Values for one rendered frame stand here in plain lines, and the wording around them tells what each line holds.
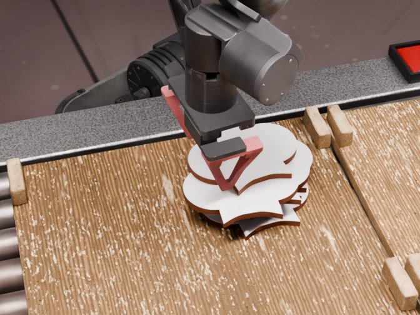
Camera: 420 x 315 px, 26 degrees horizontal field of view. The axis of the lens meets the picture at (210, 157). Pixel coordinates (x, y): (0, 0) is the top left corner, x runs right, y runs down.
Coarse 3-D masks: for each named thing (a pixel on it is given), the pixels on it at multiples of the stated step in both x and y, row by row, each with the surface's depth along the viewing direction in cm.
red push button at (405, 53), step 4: (404, 48) 135; (408, 48) 135; (412, 48) 135; (416, 48) 135; (400, 52) 134; (404, 52) 134; (408, 52) 134; (412, 52) 134; (416, 52) 134; (404, 56) 133; (408, 56) 133; (412, 56) 133; (416, 56) 133; (404, 60) 133; (408, 60) 133; (412, 60) 133; (416, 60) 133; (408, 64) 132; (412, 64) 132; (416, 64) 132; (412, 68) 131; (416, 68) 131
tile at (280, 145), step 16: (256, 128) 112; (272, 128) 112; (272, 144) 110; (288, 144) 110; (192, 160) 108; (256, 160) 108; (272, 160) 108; (288, 160) 109; (208, 176) 106; (224, 176) 106; (240, 176) 106; (256, 176) 106; (272, 176) 107; (288, 176) 107; (240, 192) 105
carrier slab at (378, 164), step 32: (352, 128) 121; (384, 128) 121; (416, 128) 121; (352, 160) 116; (384, 160) 116; (416, 160) 116; (384, 192) 112; (416, 192) 112; (384, 224) 108; (416, 224) 108
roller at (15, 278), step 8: (0, 264) 106; (8, 264) 106; (16, 264) 106; (0, 272) 105; (8, 272) 105; (16, 272) 105; (0, 280) 105; (8, 280) 105; (16, 280) 105; (0, 288) 105; (8, 288) 105; (16, 288) 106
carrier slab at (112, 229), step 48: (144, 144) 118; (192, 144) 118; (48, 192) 112; (96, 192) 112; (144, 192) 112; (336, 192) 112; (48, 240) 106; (96, 240) 106; (144, 240) 106; (192, 240) 106; (240, 240) 106; (288, 240) 106; (336, 240) 106; (48, 288) 101; (96, 288) 101; (144, 288) 101; (192, 288) 101; (240, 288) 101; (288, 288) 101; (336, 288) 101; (384, 288) 101
